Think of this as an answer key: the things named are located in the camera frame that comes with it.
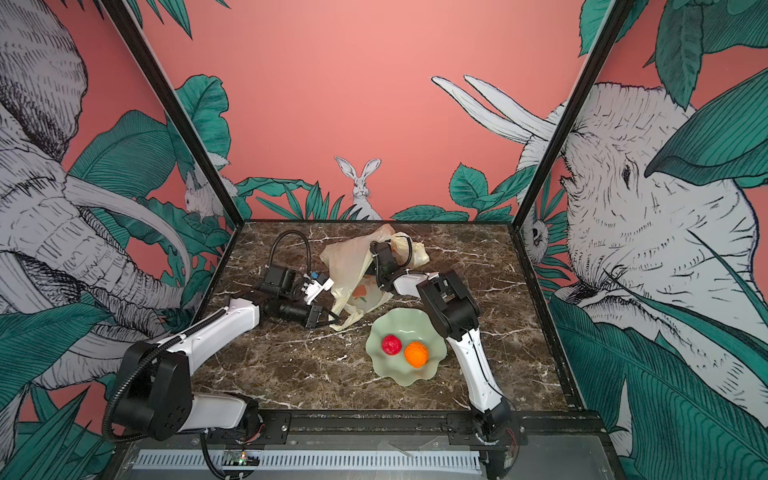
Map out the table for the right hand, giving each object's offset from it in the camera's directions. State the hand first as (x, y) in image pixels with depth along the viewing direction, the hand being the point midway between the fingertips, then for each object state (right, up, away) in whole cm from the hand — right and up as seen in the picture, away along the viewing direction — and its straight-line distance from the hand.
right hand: (367, 253), depth 106 cm
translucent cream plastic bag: (-4, -4, -16) cm, 17 cm away
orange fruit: (+16, -27, -25) cm, 40 cm away
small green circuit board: (-27, -48, -36) cm, 66 cm away
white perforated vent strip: (-9, -49, -36) cm, 62 cm away
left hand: (-6, -17, -25) cm, 31 cm away
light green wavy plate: (+14, -22, -16) cm, 31 cm away
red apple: (+9, -26, -22) cm, 35 cm away
